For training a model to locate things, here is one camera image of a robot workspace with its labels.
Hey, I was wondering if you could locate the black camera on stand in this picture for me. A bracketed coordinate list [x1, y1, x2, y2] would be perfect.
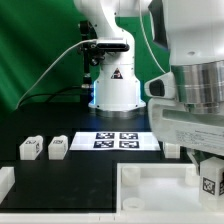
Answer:
[79, 21, 129, 107]

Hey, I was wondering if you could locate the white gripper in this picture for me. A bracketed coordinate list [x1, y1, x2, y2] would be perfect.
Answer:
[148, 98, 224, 174]

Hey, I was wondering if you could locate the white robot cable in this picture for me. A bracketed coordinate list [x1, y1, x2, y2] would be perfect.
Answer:
[138, 0, 167, 74]

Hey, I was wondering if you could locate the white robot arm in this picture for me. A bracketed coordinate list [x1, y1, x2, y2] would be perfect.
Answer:
[73, 0, 224, 157]

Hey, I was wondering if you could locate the black cable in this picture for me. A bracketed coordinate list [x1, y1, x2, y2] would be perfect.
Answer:
[18, 85, 92, 107]

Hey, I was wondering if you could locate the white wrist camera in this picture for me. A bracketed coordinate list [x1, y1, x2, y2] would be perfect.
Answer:
[144, 72, 176, 99]

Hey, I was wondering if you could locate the white square table top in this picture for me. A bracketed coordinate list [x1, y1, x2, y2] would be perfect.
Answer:
[116, 163, 224, 224]

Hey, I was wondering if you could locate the white left obstacle block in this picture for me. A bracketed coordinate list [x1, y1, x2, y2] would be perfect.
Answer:
[0, 167, 15, 204]

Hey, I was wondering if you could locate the white camera cable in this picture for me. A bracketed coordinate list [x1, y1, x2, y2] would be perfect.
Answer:
[15, 38, 98, 109]

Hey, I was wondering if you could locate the white sheet with tags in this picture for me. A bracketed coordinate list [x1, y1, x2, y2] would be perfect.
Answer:
[70, 131, 160, 151]

